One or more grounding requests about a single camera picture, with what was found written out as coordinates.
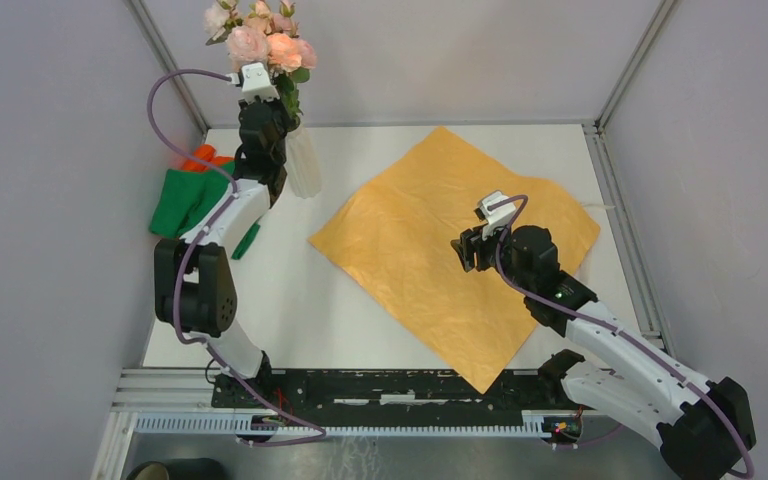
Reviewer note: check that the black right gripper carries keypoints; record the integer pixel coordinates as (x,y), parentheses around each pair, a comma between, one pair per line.
(470,242)

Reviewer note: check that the orange cloth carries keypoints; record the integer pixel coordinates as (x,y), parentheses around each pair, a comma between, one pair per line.
(208,155)

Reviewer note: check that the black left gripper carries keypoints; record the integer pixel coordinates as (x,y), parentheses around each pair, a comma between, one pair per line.
(278,106)

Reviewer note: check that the single artificial flower stem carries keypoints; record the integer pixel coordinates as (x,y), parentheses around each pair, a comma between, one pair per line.
(260,17)

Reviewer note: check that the aluminium frame rail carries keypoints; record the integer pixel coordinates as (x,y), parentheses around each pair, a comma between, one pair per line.
(204,389)

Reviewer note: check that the pink artificial flower bouquet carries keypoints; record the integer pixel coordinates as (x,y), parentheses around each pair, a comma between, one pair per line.
(223,24)

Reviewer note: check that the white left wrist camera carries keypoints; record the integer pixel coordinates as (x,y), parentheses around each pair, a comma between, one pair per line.
(255,84)

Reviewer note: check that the green cloth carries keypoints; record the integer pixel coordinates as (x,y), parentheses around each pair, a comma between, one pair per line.
(186,198)

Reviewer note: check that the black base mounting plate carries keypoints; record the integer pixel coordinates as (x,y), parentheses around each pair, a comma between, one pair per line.
(416,398)

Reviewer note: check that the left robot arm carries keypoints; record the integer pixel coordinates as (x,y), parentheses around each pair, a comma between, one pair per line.
(194,285)

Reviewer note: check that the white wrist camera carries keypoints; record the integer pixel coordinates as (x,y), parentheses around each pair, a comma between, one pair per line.
(495,211)
(255,84)

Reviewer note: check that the cream printed ribbon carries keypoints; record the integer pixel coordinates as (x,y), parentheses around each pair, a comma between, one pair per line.
(598,207)

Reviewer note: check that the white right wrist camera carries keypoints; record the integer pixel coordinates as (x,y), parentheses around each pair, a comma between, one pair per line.
(495,211)

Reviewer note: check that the white ribbed vase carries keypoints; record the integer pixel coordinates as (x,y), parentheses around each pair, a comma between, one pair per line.
(302,165)

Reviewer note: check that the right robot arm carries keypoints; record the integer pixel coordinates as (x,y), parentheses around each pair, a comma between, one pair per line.
(703,429)

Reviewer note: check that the orange wrapping paper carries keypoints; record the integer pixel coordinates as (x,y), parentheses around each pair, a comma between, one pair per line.
(393,238)

